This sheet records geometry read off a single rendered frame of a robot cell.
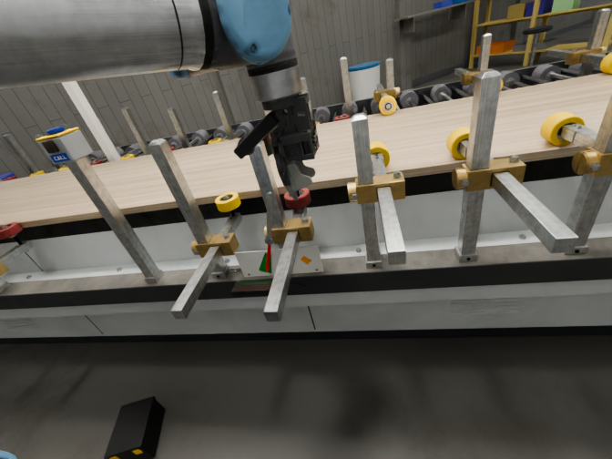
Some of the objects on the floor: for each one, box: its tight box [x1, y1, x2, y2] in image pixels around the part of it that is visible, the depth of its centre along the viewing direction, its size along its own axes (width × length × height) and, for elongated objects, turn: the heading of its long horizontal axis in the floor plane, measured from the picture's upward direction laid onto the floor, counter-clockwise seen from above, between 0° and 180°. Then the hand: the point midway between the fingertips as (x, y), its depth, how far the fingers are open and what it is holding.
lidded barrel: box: [348, 61, 381, 101], centre depth 504 cm, size 56×56×71 cm
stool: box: [522, 25, 554, 67], centre depth 455 cm, size 62×65×69 cm
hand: (293, 193), depth 65 cm, fingers closed
